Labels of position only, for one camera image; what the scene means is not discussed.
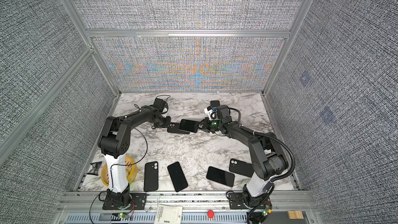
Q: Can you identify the small black clip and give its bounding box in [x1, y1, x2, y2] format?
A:
[87, 161, 102, 176]

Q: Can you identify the red emergency button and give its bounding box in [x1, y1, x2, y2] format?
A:
[207, 210, 215, 219]

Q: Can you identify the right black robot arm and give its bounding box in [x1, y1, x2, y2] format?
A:
[199, 117, 295, 208]

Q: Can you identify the black case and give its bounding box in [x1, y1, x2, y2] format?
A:
[229, 159, 254, 178]
[144, 161, 159, 192]
[167, 122, 190, 135]

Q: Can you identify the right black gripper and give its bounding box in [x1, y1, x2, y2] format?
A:
[195, 118, 223, 133]

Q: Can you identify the yellow tape roll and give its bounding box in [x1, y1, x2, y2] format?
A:
[101, 155, 138, 187]

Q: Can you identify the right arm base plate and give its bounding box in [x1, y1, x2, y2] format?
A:
[227, 192, 249, 210]

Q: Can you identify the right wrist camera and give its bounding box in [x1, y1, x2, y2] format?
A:
[204, 106, 218, 120]

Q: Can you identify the black phone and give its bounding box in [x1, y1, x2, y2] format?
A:
[206, 167, 235, 187]
[178, 119, 200, 133]
[167, 162, 188, 192]

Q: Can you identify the wooden block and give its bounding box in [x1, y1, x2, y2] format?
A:
[288, 211, 304, 219]

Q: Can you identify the black phone screen up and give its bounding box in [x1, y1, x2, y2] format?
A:
[210, 100, 220, 107]

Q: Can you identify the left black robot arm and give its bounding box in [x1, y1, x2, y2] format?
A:
[98, 106, 171, 202]

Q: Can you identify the white paper label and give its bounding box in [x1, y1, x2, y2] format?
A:
[154, 204, 183, 224]

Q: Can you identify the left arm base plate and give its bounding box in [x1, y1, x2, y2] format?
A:
[102, 191, 147, 211]

